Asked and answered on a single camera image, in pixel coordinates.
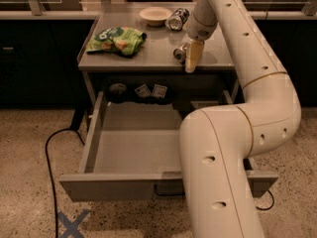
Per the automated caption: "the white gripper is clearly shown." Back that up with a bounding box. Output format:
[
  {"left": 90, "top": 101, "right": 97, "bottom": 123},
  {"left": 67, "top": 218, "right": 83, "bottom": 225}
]
[{"left": 185, "top": 14, "right": 218, "bottom": 73}]

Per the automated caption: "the silver blue redbull can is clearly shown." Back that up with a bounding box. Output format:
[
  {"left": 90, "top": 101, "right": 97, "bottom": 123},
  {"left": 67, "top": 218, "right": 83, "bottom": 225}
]
[{"left": 173, "top": 43, "right": 189, "bottom": 64}]

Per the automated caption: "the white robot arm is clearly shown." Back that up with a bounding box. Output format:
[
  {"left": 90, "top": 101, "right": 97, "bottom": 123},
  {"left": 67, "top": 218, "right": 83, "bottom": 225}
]
[{"left": 179, "top": 0, "right": 301, "bottom": 238}]

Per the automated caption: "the dark soda can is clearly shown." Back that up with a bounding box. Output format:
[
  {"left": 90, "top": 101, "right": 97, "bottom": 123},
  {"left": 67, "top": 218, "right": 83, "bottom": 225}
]
[{"left": 165, "top": 8, "right": 189, "bottom": 31}]

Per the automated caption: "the open grey top drawer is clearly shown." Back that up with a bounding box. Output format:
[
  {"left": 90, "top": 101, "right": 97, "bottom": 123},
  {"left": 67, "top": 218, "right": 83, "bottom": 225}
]
[{"left": 58, "top": 89, "right": 279, "bottom": 202}]

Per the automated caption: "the beige ceramic bowl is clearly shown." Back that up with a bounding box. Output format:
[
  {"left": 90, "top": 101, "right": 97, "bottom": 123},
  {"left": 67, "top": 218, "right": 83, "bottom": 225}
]
[{"left": 139, "top": 7, "right": 172, "bottom": 27}]

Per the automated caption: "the grey metal cabinet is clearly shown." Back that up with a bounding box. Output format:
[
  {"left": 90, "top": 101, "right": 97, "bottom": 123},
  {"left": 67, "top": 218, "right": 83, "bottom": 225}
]
[{"left": 78, "top": 3, "right": 244, "bottom": 112}]

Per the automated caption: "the green chip bag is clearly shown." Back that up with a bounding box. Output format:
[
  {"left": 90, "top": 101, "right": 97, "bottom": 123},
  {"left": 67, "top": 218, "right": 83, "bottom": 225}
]
[{"left": 85, "top": 27, "right": 147, "bottom": 57}]

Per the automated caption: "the black round device with tags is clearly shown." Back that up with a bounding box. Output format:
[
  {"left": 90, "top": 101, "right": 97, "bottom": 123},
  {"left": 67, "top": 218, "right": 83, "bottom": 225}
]
[{"left": 106, "top": 83, "right": 174, "bottom": 105}]

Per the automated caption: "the blue tape cross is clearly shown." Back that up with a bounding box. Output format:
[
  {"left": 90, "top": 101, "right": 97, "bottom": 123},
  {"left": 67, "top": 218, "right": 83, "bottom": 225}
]
[{"left": 57, "top": 209, "right": 90, "bottom": 238}]

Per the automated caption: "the black floor cable left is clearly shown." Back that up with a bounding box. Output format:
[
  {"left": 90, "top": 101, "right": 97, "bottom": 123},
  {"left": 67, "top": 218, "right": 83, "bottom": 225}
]
[{"left": 44, "top": 108, "right": 86, "bottom": 238}]

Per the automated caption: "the black floor cable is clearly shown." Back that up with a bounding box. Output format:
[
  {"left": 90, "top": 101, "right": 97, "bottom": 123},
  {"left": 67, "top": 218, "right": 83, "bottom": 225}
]
[
  {"left": 255, "top": 188, "right": 275, "bottom": 212},
  {"left": 44, "top": 108, "right": 86, "bottom": 238}
]

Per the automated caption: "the black metal drawer handle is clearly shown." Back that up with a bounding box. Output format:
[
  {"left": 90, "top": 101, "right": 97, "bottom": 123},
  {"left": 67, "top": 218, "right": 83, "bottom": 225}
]
[{"left": 154, "top": 184, "right": 185, "bottom": 196}]

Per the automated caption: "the black floor cable right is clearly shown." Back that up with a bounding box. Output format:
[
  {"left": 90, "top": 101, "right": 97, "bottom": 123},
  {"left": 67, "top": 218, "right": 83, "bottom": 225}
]
[{"left": 255, "top": 188, "right": 275, "bottom": 212}]

